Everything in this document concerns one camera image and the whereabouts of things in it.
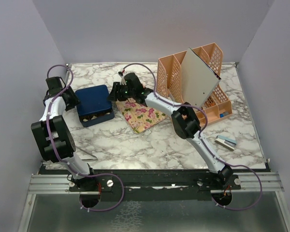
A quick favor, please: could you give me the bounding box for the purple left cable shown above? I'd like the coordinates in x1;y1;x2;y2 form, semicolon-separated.
46;64;125;213

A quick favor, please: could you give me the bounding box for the grey board in organizer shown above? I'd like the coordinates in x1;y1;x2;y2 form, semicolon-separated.
181;48;221;108

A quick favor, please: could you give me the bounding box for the small blue cap item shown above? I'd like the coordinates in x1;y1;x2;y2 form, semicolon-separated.
219;112;229;118

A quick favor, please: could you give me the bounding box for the blue box lid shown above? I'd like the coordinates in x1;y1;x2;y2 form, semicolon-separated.
75;85;112;116

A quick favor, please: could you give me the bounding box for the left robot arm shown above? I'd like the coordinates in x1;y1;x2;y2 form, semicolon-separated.
31;87;97;191

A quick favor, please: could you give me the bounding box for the stapler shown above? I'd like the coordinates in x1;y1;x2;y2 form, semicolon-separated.
215;135;237;151

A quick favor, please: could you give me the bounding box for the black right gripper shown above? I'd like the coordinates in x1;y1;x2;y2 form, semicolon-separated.
106;83;135;103

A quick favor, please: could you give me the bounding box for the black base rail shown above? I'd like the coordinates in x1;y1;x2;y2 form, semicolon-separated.
69;169;241;202

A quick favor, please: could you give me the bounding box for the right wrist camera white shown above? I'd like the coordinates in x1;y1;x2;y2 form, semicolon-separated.
118;69;126;85

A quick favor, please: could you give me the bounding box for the peach plastic desk organizer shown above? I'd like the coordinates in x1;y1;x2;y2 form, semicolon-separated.
157;43;232;125

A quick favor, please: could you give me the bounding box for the floral serving tray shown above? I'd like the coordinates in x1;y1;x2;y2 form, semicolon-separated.
116;100;167;133

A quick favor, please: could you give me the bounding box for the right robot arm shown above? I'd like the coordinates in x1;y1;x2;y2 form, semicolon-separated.
108;71;233;189

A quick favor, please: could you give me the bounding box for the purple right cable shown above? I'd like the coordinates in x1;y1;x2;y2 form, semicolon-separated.
118;63;263;211

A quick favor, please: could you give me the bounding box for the purple cable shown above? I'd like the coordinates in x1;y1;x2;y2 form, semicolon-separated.
118;63;263;211
46;64;125;213

